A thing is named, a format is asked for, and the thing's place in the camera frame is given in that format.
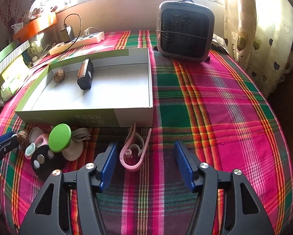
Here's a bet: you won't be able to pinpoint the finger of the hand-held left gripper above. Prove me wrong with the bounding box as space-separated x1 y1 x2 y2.
0 136 18 174
0 132 15 145

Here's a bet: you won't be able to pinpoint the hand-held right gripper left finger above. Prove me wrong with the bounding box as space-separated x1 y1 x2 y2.
19 141 119 235

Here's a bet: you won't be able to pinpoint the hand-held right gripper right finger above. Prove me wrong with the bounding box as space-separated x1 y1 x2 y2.
173 140 275 235

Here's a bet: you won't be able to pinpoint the pink plastic clip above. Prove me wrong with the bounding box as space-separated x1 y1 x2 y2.
120 124 152 172

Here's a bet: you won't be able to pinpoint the pink clip with teal pad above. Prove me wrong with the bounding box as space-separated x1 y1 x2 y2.
25 134 49 159

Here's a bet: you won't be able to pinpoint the white egg-shaped object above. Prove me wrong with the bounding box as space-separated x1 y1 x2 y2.
29 127 45 144

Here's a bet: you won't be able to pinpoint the white usb cable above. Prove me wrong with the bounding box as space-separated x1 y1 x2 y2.
72 127 93 142

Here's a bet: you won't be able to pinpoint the green and grey cardboard box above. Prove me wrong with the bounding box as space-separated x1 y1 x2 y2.
15 48 154 128

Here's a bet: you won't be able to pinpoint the black rectangular device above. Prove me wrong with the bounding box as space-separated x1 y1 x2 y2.
77 59 94 91

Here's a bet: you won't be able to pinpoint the green tissue pack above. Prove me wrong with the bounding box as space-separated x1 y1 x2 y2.
0 77 25 101

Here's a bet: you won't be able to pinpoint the yellow box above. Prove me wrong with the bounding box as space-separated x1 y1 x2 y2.
0 61 23 81

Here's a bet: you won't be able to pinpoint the plaid tablecloth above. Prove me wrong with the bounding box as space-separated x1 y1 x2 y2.
0 30 293 235

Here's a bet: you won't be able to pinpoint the green white striped box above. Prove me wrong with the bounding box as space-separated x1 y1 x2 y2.
0 40 31 76

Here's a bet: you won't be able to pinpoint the small green printed box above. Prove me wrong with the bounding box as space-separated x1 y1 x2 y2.
23 46 39 66

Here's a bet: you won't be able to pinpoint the orange tray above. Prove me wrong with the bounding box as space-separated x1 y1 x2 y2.
13 12 58 42

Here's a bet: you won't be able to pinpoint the black charger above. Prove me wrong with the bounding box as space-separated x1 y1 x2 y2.
60 26 75 44

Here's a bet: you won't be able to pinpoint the red flower branches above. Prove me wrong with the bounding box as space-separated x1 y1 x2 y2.
0 0 17 27

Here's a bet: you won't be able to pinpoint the cream power strip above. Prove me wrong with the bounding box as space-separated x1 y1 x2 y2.
49 31 105 56

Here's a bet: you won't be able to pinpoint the beige cloth bundle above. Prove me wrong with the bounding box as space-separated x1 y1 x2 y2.
211 35 231 54

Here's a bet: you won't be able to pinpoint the white plug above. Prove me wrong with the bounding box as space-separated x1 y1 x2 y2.
83 27 98 37

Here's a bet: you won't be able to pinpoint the grey fan heater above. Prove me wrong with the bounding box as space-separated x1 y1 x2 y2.
156 0 215 63

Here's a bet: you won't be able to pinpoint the white plastic bag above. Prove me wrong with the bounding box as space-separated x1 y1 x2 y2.
27 0 56 17

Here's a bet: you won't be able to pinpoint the heart print curtain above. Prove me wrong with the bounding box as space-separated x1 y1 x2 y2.
223 0 293 98

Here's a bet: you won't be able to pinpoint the black charger cable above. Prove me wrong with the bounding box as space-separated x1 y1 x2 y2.
63 13 82 49

